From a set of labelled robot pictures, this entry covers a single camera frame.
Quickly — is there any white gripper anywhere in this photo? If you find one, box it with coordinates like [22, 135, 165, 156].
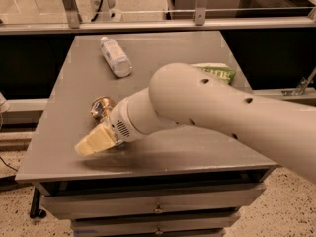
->
[75, 98, 144, 156]

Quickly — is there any crushed orange soda can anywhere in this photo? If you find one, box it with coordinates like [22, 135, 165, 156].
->
[90, 97, 116, 123]

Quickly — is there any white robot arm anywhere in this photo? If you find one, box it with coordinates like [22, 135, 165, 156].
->
[75, 63, 316, 183]

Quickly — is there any upper grey drawer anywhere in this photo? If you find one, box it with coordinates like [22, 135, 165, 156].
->
[41, 183, 266, 219]

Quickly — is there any grey drawer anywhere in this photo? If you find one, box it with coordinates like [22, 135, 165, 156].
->
[41, 183, 266, 219]
[71, 211, 240, 237]

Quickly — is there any clear plastic water bottle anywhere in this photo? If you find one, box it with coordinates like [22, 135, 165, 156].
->
[101, 37, 132, 78]

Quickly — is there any black cabinet leg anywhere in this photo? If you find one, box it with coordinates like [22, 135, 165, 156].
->
[29, 188, 46, 219]

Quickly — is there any grey drawer cabinet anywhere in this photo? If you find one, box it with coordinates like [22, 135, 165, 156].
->
[15, 30, 280, 237]

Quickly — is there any green chip bag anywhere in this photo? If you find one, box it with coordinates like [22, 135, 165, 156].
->
[194, 63, 236, 85]

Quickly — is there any lower grey drawer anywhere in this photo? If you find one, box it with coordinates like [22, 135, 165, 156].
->
[71, 211, 240, 237]

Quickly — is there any metal railing frame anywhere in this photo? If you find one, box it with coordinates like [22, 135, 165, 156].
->
[0, 0, 316, 35]

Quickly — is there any black cable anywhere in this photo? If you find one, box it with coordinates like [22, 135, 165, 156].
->
[90, 0, 106, 22]

